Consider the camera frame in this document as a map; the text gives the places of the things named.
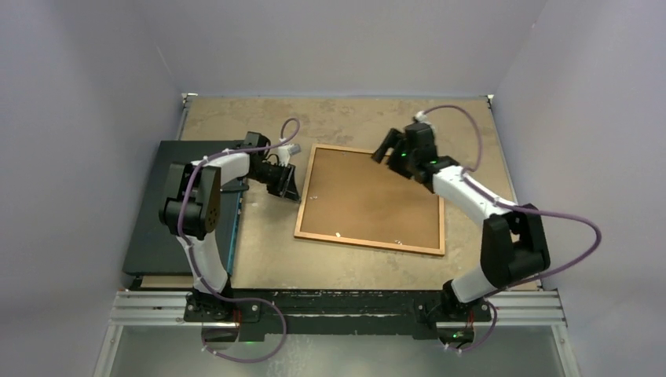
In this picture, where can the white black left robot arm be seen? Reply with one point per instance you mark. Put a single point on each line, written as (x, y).
(192, 199)

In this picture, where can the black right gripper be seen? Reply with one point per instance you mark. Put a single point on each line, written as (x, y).
(393, 162)

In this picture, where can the orange wooden picture frame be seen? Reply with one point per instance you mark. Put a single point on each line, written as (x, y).
(364, 242)

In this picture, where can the dark box with blue edge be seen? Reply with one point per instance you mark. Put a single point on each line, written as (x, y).
(153, 251)

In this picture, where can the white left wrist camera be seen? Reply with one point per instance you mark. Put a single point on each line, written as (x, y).
(285, 152)

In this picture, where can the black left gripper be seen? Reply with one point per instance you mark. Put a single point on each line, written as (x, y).
(290, 190)

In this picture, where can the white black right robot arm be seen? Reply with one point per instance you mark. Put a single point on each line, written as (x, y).
(513, 241)

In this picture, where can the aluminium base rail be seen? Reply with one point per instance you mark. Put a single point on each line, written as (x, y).
(521, 308)

